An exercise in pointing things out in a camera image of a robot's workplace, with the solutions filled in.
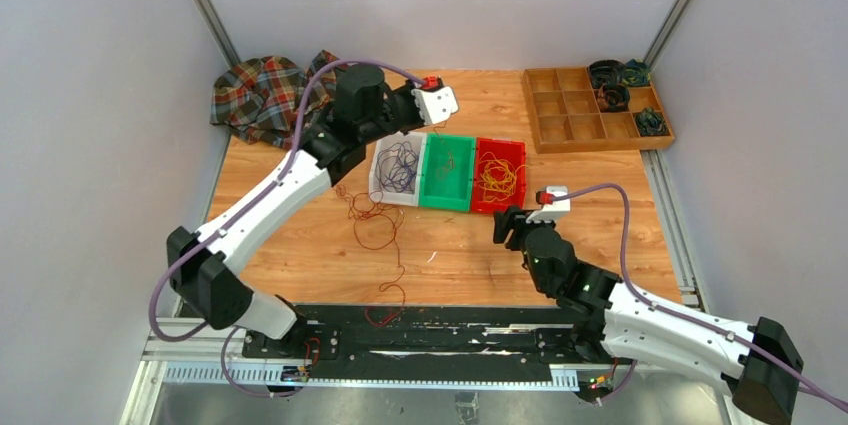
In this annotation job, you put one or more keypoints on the black coil top left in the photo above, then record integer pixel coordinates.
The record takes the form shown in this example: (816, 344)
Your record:
(605, 72)

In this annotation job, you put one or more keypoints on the green coil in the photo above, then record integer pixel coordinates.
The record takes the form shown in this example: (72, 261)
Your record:
(635, 73)
(651, 123)

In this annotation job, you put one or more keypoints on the aluminium frame rail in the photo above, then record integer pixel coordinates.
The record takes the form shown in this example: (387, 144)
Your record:
(206, 380)

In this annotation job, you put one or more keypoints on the green plastic bin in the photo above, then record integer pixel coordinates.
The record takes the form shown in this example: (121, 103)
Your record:
(447, 173)

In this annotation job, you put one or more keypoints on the red plastic bin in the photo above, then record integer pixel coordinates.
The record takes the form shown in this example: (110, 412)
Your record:
(499, 175)

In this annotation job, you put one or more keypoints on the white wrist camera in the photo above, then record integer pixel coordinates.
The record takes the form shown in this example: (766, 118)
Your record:
(554, 204)
(437, 106)

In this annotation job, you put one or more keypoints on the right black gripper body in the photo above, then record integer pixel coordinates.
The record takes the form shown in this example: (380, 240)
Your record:
(522, 228)

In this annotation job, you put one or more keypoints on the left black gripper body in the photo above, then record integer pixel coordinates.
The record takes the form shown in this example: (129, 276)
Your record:
(404, 112)

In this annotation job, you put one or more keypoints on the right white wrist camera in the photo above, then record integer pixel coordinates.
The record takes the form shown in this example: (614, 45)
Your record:
(554, 204)

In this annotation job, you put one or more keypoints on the plaid cloth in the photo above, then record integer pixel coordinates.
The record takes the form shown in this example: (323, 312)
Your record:
(257, 101)

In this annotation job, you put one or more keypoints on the wooden compartment tray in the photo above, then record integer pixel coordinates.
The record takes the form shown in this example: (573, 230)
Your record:
(564, 115)

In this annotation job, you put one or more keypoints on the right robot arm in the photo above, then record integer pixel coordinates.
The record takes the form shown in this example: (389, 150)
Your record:
(756, 365)

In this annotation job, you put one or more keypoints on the dark coil middle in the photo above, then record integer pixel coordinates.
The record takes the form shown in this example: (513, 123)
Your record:
(613, 98)

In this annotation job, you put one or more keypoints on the white plastic bin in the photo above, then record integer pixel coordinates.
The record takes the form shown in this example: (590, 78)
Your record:
(396, 168)

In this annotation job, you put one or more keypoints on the green coil top right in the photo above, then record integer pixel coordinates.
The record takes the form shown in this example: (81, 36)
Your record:
(635, 73)

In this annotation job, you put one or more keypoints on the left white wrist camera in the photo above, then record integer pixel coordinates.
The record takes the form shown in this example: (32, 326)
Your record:
(437, 106)

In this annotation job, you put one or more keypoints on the green coil lower right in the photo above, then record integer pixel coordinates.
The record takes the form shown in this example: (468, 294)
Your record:
(651, 123)

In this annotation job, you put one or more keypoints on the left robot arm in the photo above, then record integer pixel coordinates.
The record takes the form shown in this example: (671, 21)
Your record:
(204, 265)

